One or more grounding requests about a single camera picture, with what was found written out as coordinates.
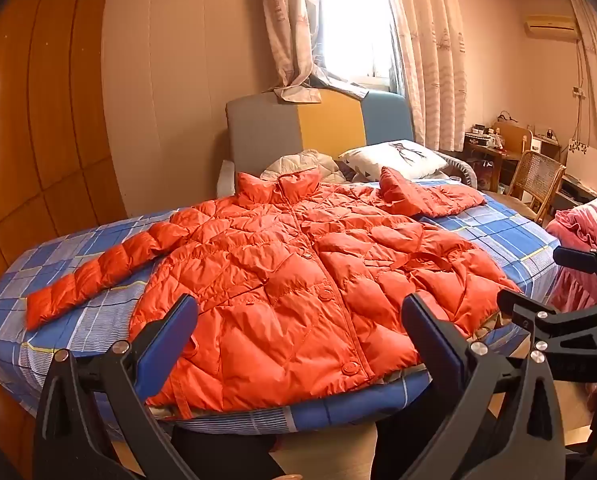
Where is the bed with blue plaid sheet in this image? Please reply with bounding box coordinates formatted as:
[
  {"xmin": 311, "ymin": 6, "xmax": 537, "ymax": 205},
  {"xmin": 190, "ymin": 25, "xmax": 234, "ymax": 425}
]
[{"xmin": 0, "ymin": 180, "xmax": 561, "ymax": 442}]

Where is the white cabinet with flower sticker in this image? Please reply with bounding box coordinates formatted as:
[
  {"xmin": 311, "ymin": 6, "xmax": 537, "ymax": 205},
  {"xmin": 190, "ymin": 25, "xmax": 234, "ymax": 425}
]
[{"xmin": 565, "ymin": 139, "xmax": 597, "ymax": 182}]

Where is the white printed pillow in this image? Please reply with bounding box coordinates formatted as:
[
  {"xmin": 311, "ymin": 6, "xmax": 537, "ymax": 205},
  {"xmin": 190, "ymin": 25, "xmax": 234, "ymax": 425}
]
[{"xmin": 338, "ymin": 140, "xmax": 451, "ymax": 182}]

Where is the bright window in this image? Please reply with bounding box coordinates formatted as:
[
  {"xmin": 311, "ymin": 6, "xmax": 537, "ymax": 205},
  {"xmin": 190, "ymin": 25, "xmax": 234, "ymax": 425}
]
[{"xmin": 318, "ymin": 0, "xmax": 404, "ymax": 93}]

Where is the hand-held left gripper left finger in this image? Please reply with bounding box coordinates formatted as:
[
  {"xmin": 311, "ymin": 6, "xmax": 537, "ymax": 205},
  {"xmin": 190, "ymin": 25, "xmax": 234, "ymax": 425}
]
[{"xmin": 32, "ymin": 294, "xmax": 200, "ymax": 480}]

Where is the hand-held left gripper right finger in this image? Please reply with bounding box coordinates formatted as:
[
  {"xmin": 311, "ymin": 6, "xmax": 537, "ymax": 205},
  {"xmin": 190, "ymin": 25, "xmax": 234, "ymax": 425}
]
[{"xmin": 401, "ymin": 292, "xmax": 567, "ymax": 480}]

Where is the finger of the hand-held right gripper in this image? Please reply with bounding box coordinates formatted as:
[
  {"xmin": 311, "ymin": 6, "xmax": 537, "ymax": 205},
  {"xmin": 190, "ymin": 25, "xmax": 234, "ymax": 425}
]
[
  {"xmin": 552, "ymin": 244, "xmax": 597, "ymax": 292},
  {"xmin": 497, "ymin": 289, "xmax": 597, "ymax": 362}
]

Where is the orange puffer jacket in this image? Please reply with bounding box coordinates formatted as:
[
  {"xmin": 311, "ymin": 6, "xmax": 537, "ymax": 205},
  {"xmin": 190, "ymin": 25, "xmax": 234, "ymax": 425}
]
[{"xmin": 26, "ymin": 166, "xmax": 524, "ymax": 421}]

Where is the grey wicker chair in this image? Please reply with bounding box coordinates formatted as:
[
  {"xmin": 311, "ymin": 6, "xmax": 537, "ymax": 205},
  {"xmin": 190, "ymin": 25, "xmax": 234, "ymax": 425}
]
[{"xmin": 437, "ymin": 152, "xmax": 479, "ymax": 188}]

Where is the wooden panelled wardrobe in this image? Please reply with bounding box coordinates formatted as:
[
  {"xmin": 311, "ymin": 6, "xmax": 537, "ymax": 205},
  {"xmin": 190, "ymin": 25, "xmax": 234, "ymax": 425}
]
[{"xmin": 0, "ymin": 0, "xmax": 129, "ymax": 306}]

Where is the grey yellow blue headboard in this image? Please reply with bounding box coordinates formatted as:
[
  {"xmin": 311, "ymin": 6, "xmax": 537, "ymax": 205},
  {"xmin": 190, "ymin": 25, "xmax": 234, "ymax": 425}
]
[{"xmin": 226, "ymin": 87, "xmax": 415, "ymax": 196}]

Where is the pink ruffled bedding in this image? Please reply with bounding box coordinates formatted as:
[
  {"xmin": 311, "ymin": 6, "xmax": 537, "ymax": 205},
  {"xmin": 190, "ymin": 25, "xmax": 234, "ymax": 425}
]
[{"xmin": 545, "ymin": 192, "xmax": 597, "ymax": 311}]

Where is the pale patterned curtain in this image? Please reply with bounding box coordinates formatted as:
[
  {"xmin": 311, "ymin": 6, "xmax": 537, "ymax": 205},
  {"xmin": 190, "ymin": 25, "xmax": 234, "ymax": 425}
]
[
  {"xmin": 565, "ymin": 0, "xmax": 597, "ymax": 153},
  {"xmin": 382, "ymin": 0, "xmax": 470, "ymax": 153},
  {"xmin": 258, "ymin": 0, "xmax": 371, "ymax": 106}
]

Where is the white bedside stand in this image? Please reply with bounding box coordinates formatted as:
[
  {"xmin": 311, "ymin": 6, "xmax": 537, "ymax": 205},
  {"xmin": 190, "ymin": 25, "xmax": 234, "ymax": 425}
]
[{"xmin": 217, "ymin": 160, "xmax": 237, "ymax": 199}]

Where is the beige quilted blanket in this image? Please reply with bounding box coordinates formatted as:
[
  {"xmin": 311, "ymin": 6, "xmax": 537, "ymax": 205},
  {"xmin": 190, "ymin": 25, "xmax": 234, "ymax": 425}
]
[{"xmin": 260, "ymin": 149, "xmax": 349, "ymax": 186}]

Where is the wall air conditioner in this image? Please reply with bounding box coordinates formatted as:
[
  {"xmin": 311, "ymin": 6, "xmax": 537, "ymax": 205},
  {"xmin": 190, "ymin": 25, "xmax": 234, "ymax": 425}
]
[{"xmin": 523, "ymin": 12, "xmax": 581, "ymax": 41}]

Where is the wooden desk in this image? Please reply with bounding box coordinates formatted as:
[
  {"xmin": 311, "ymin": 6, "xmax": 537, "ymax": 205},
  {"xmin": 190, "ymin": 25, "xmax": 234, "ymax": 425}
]
[{"xmin": 463, "ymin": 132, "xmax": 521, "ymax": 193}]

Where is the rattan chair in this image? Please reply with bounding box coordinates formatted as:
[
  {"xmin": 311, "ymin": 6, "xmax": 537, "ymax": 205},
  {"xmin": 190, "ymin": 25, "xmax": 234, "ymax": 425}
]
[{"xmin": 507, "ymin": 150, "xmax": 568, "ymax": 226}]

